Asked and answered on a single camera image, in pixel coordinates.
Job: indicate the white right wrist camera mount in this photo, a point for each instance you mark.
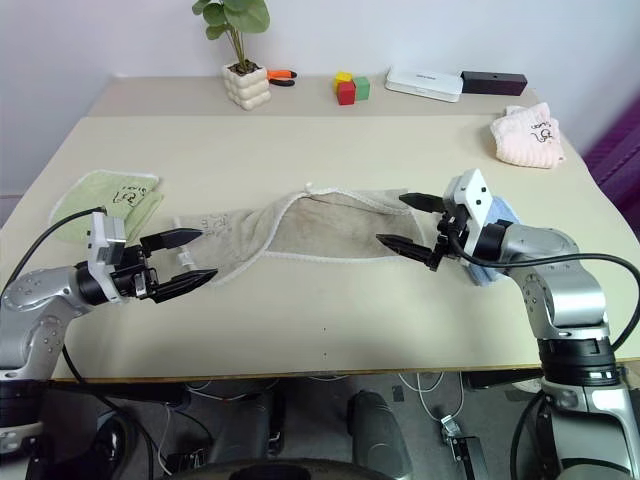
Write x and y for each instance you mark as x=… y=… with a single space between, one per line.
x=472 y=195

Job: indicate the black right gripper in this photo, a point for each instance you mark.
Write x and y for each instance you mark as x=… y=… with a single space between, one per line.
x=450 y=235

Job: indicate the green leafy plant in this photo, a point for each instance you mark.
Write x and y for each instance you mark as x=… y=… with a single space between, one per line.
x=235 y=15

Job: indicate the beige towel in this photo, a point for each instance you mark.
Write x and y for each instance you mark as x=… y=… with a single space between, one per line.
x=325 y=230

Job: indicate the black rectangular box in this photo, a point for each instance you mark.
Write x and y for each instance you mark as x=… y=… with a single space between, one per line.
x=495 y=83

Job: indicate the yellow block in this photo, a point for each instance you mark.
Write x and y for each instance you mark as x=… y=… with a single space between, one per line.
x=343 y=77

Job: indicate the metal clamp bracket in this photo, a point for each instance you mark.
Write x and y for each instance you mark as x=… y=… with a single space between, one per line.
x=457 y=440

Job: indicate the red cube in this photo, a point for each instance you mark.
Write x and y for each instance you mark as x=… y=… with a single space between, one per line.
x=346 y=93

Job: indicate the dark rounded shape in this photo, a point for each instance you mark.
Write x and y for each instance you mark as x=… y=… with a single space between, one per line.
x=377 y=435

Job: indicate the green cube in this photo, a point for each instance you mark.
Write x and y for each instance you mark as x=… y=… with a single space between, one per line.
x=362 y=89

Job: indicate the white flat box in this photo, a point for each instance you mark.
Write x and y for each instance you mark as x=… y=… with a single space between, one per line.
x=422 y=84

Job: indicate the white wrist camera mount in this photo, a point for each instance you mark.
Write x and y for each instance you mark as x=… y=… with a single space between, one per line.
x=106 y=235
x=472 y=195

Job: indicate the green folded towel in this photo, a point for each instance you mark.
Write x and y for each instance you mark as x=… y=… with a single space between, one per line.
x=90 y=197

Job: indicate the dark ribbed fabric object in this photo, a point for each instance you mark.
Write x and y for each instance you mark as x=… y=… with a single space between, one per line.
x=617 y=155

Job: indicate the blue folded towel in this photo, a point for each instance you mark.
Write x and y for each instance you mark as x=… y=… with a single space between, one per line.
x=502 y=212

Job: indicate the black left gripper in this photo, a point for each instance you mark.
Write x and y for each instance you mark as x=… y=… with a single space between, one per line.
x=135 y=272

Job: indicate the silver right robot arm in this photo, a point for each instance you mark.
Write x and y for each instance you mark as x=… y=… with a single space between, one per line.
x=565 y=290

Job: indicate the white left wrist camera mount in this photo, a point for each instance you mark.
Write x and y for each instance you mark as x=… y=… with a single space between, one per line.
x=106 y=235

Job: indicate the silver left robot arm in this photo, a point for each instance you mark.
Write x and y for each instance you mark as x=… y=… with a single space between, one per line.
x=35 y=300

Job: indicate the pink folded towel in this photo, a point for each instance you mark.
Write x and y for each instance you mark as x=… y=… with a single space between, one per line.
x=530 y=140

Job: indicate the cream bubble plant pot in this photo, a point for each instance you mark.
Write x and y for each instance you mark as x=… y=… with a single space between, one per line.
x=247 y=87

